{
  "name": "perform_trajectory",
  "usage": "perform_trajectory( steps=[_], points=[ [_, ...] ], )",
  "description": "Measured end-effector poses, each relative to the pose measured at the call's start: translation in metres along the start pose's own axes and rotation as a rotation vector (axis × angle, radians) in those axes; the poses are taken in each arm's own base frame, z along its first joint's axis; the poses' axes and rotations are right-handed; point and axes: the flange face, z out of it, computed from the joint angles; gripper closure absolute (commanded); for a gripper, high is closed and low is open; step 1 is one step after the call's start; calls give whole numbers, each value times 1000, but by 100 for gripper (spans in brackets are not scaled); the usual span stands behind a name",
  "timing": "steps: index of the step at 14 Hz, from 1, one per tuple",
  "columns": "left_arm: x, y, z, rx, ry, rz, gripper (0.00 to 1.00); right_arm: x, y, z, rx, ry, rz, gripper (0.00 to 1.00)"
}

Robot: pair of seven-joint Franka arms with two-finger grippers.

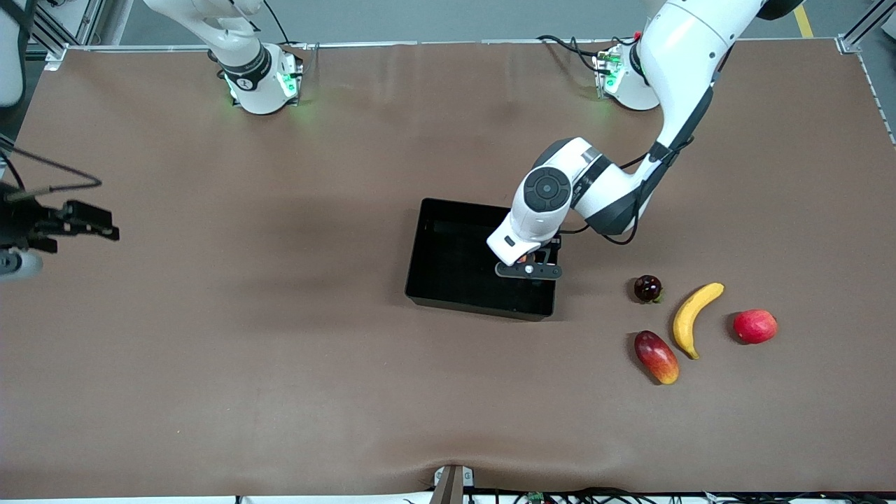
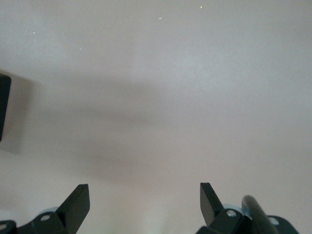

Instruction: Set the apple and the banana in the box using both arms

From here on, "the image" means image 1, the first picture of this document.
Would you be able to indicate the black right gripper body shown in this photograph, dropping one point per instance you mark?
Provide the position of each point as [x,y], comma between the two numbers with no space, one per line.
[21,220]

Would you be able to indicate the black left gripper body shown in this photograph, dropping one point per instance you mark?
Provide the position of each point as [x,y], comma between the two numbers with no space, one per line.
[549,250]

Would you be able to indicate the black plastic box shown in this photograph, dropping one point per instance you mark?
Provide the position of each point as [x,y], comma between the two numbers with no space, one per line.
[455,266]

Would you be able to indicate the yellow banana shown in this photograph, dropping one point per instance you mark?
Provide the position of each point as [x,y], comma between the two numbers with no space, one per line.
[689,318]

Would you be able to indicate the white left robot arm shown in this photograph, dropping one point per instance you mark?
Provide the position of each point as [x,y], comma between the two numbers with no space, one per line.
[686,49]

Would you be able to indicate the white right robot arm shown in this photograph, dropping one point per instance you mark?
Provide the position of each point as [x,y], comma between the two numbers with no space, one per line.
[252,87]

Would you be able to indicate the plain red apple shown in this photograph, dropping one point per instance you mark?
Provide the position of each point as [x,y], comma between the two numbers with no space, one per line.
[756,327]

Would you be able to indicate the dark purple mangosteen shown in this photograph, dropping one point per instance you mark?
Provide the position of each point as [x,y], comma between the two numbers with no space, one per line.
[647,288]

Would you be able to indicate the red yellow mango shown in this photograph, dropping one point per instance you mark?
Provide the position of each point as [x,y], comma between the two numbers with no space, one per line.
[656,357]

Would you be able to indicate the brown table mat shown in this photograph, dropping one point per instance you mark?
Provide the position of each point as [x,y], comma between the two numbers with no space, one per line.
[448,392]

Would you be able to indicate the small green circuit board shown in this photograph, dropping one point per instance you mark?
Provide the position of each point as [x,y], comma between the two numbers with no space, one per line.
[535,498]

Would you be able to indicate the metal table clamp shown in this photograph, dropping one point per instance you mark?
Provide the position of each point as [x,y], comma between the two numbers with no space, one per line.
[451,486]

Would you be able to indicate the aluminium frame profile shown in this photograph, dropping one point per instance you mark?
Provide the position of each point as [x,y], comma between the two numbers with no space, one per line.
[87,17]
[864,21]

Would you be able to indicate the metal table edge rail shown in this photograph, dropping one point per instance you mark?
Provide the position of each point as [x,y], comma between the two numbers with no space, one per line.
[455,42]

